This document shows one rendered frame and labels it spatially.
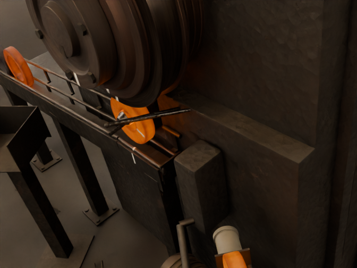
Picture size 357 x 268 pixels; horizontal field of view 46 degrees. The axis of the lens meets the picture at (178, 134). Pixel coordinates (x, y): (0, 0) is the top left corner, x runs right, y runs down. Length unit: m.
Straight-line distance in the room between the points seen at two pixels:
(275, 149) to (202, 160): 0.19
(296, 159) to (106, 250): 1.21
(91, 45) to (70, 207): 1.39
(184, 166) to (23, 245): 1.25
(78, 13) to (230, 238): 0.56
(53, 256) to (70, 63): 1.13
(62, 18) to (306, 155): 0.56
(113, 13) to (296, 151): 0.45
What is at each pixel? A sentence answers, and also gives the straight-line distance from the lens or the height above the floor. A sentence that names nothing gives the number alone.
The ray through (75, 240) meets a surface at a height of 0.01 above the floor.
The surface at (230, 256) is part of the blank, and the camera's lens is 0.85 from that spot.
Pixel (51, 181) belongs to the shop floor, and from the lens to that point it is 2.33.
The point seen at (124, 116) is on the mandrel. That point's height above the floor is 0.84.
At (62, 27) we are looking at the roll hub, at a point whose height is 1.14.
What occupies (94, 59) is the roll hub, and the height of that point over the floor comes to 1.09.
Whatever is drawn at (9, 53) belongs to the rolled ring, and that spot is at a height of 0.74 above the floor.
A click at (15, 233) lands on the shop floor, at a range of 2.17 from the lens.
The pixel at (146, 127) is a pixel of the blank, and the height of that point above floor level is 0.82.
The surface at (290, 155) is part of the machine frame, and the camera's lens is 0.88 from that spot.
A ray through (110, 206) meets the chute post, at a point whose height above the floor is 0.01.
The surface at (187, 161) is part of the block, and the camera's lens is 0.99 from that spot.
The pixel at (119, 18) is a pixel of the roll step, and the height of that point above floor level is 1.16.
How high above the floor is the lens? 1.47
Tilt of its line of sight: 39 degrees down
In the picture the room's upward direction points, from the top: 12 degrees counter-clockwise
